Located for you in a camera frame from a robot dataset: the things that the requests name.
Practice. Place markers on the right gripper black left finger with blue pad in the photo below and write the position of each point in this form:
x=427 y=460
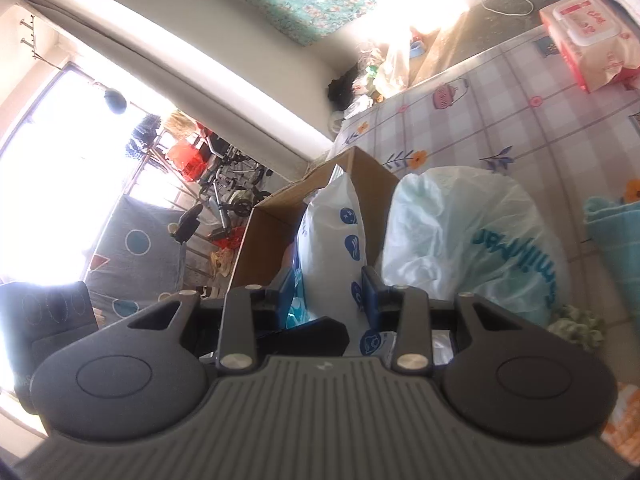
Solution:
x=237 y=332

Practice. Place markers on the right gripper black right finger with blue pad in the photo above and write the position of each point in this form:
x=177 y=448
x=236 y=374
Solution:
x=423 y=327

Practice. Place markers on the blue tissue pack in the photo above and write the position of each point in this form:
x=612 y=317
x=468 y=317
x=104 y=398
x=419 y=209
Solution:
x=328 y=256

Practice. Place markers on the brown cardboard box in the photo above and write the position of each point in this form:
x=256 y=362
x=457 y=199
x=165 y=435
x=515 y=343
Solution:
x=274 y=222

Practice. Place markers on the white translucent plastic bag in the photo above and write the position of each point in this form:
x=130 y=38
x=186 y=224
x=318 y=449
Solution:
x=464 y=229

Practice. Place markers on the grey patterned cushion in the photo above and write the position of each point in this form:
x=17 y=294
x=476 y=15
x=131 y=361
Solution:
x=137 y=261

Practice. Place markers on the green crumpled cloth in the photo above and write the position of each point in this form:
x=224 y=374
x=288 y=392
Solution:
x=580 y=327

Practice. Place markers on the red plastic crate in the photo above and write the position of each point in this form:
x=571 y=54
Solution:
x=189 y=158

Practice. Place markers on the teal folded towel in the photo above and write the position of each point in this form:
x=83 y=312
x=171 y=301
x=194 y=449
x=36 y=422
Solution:
x=615 y=230

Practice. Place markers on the orange striped white towel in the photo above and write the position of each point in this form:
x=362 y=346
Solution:
x=622 y=431

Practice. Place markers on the checked patterned floor mat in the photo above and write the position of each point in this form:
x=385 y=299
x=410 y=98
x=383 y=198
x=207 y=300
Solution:
x=563 y=145

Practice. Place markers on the red wet wipes pack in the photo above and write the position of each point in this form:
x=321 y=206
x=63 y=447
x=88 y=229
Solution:
x=598 y=47

